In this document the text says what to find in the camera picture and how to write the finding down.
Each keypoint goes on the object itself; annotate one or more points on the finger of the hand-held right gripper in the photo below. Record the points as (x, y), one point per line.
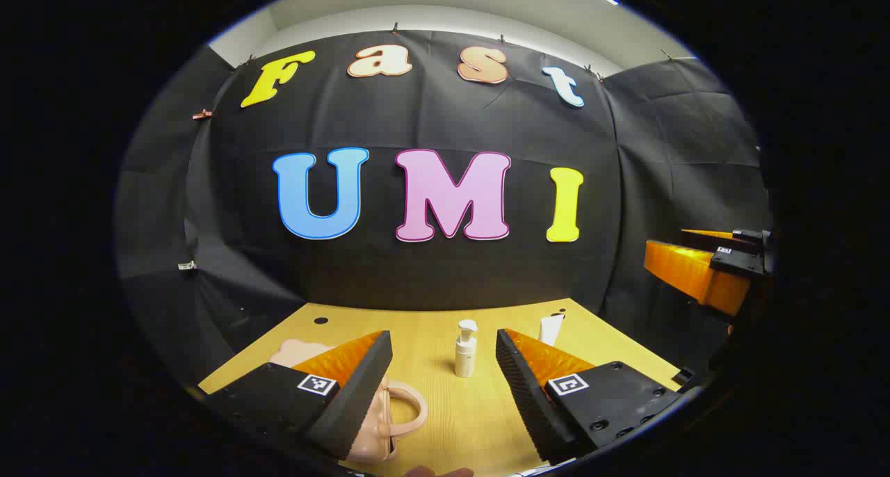
(747, 239)
(737, 261)

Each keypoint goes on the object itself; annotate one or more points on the black backdrop cloth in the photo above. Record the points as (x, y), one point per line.
(431, 126)

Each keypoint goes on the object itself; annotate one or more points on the pink suitcase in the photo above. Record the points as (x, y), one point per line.
(375, 428)

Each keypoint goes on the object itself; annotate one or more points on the white pump bottle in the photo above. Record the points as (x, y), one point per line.
(465, 359)

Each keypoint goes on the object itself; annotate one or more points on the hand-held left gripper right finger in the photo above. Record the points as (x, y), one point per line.
(521, 386)

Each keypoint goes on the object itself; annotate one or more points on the white squeeze tube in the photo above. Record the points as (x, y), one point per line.
(551, 331)

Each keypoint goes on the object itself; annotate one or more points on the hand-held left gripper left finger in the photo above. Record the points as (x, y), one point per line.
(361, 386)

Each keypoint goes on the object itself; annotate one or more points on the pale cloth clip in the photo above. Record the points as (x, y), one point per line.
(186, 265)

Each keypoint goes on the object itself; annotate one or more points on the pink cloth clip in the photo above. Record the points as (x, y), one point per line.
(202, 115)

